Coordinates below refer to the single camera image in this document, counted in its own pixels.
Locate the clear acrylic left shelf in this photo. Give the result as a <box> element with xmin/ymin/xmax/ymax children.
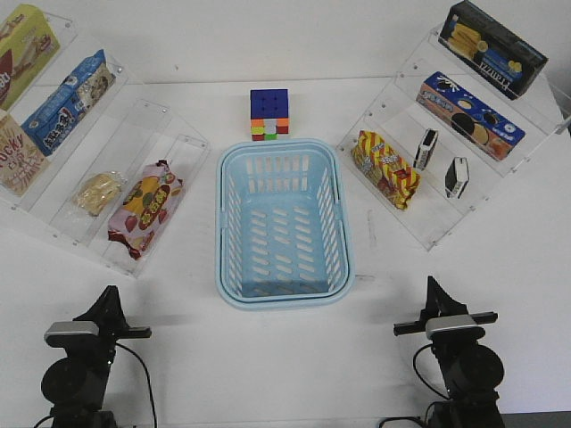
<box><xmin>0</xmin><ymin>7</ymin><xmax>211</xmax><ymax>280</ymax></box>

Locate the multicoloured puzzle cube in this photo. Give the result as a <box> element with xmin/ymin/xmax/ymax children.
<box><xmin>250</xmin><ymin>88</ymin><xmax>290</xmax><ymax>141</ymax></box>

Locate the blue sandwich cookie box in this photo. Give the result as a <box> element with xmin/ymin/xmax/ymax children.
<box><xmin>416</xmin><ymin>71</ymin><xmax>525</xmax><ymax>161</ymax></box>

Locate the black yellow cracker box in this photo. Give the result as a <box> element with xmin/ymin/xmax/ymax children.
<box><xmin>438</xmin><ymin>1</ymin><xmax>548</xmax><ymax>100</ymax></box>

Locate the pink fruit snack bag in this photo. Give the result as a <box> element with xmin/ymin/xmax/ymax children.
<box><xmin>108</xmin><ymin>160</ymin><xmax>184</xmax><ymax>259</ymax></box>

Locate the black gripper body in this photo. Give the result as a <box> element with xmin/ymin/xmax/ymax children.
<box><xmin>393</xmin><ymin>311</ymin><xmax>498</xmax><ymax>342</ymax></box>
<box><xmin>71</xmin><ymin>308</ymin><xmax>152</xmax><ymax>342</ymax></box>

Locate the blue cookie package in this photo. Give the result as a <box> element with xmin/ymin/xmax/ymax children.
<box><xmin>22</xmin><ymin>49</ymin><xmax>115</xmax><ymax>156</ymax></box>

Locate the clear acrylic shelf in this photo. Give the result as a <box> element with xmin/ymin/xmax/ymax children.
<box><xmin>0</xmin><ymin>7</ymin><xmax>211</xmax><ymax>280</ymax></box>
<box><xmin>337</xmin><ymin>27</ymin><xmax>570</xmax><ymax>250</ymax></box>

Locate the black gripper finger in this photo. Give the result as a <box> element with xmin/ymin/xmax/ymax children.
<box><xmin>422</xmin><ymin>276</ymin><xmax>468</xmax><ymax>317</ymax></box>
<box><xmin>87</xmin><ymin>285</ymin><xmax>124</xmax><ymax>317</ymax></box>

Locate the clear acrylic right shelf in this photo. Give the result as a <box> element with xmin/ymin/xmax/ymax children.
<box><xmin>337</xmin><ymin>27</ymin><xmax>570</xmax><ymax>250</ymax></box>

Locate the black white tissue pack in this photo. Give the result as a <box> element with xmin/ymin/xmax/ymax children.
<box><xmin>413</xmin><ymin>128</ymin><xmax>438</xmax><ymax>170</ymax></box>
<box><xmin>444</xmin><ymin>157</ymin><xmax>469</xmax><ymax>199</ymax></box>

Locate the light blue plastic basket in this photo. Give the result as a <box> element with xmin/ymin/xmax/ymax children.
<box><xmin>215</xmin><ymin>138</ymin><xmax>355</xmax><ymax>310</ymax></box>

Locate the yellow snack box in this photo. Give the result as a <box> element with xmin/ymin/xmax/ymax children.
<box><xmin>1</xmin><ymin>4</ymin><xmax>60</xmax><ymax>111</ymax></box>

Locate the red yellow striped snack bag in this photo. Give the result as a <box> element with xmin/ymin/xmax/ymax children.
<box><xmin>351</xmin><ymin>130</ymin><xmax>421</xmax><ymax>210</ymax></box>

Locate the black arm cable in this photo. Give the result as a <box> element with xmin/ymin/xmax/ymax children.
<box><xmin>33</xmin><ymin>343</ymin><xmax>158</xmax><ymax>428</ymax></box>
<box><xmin>377</xmin><ymin>345</ymin><xmax>450</xmax><ymax>428</ymax></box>

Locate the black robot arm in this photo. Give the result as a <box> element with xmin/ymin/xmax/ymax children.
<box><xmin>393</xmin><ymin>276</ymin><xmax>505</xmax><ymax>427</ymax></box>
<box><xmin>41</xmin><ymin>285</ymin><xmax>152</xmax><ymax>427</ymax></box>

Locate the beige Pocky box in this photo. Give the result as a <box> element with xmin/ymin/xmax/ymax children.
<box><xmin>0</xmin><ymin>110</ymin><xmax>49</xmax><ymax>196</ymax></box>

